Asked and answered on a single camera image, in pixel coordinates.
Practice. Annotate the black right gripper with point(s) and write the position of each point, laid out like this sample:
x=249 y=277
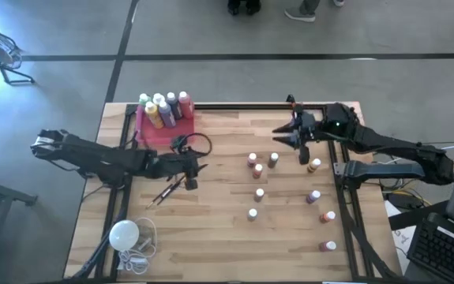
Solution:
x=309 y=130

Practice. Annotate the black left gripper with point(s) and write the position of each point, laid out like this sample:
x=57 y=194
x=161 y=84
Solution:
x=175 y=163

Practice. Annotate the black brush with silver ferrule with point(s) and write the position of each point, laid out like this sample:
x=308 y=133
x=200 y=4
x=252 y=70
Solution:
x=171 y=191

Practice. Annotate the black brush with yellow end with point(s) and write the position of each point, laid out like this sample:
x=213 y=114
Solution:
x=159 y=197

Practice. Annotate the large purple paint bottle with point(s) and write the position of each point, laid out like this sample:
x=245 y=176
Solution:
x=167 y=115

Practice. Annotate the small mauve paint bottle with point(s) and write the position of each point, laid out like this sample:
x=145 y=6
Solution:
x=259 y=194

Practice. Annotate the large red paint bottle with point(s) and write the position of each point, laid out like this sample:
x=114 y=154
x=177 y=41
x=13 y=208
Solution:
x=187 y=106

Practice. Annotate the large black paint bottle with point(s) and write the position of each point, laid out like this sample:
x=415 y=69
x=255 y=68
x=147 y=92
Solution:
x=174 y=108

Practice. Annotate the small grey paint bottle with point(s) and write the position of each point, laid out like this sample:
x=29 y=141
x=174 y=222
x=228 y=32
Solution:
x=252 y=214

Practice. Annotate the large yellow paint bottle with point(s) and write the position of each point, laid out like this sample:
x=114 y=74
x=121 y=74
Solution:
x=153 y=114

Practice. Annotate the large green paint bottle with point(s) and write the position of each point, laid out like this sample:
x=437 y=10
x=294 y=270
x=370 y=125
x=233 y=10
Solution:
x=144 y=98

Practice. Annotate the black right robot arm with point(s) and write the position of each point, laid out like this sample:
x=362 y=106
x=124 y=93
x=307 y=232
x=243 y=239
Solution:
x=400 y=152

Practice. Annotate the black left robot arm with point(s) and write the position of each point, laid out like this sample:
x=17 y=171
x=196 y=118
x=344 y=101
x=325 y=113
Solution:
x=92 y=158

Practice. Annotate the small ochre paint bottle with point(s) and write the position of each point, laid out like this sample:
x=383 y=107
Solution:
x=314 y=164

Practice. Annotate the small pink paint bottle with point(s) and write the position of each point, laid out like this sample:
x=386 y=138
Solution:
x=252 y=159

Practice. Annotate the small orange-red paint bottle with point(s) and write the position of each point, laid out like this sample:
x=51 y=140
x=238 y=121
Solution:
x=257 y=170

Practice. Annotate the small violet paint bottle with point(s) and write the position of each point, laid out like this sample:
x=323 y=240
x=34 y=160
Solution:
x=313 y=196

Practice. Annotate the small rust paint bottle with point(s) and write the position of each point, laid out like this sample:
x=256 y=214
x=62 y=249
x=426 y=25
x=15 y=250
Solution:
x=327 y=216

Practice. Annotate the small red paint bottle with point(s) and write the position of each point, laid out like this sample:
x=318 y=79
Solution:
x=328 y=245

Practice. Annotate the pink plastic bin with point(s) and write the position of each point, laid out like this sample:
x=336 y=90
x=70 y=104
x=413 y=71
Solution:
x=163 y=136

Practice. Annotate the white bulb table lamp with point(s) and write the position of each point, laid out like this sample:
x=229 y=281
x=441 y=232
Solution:
x=123 y=235

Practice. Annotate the person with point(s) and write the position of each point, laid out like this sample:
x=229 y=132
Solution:
x=301 y=13

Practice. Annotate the black power box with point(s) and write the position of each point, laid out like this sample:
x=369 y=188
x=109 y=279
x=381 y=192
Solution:
x=402 y=200

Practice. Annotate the black desk bar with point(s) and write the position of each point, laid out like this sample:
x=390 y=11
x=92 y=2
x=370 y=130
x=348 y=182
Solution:
x=416 y=217

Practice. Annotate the white paper sheet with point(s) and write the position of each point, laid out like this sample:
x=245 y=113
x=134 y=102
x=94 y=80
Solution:
x=402 y=236

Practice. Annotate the black side stand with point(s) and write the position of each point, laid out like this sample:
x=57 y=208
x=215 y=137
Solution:
x=5 y=192

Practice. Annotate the black keyboard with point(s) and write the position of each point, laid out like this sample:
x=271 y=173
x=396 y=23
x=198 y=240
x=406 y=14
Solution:
x=443 y=252

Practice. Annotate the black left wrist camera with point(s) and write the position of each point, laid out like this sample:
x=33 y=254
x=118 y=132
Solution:
x=179 y=144

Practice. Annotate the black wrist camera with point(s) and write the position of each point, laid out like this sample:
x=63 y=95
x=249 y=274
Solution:
x=339 y=118
x=179 y=144

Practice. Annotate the small black frame bracket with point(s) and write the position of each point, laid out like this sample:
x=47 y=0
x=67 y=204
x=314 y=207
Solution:
x=290 y=98

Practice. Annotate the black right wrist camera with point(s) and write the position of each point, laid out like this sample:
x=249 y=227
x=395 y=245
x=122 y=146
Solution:
x=339 y=118

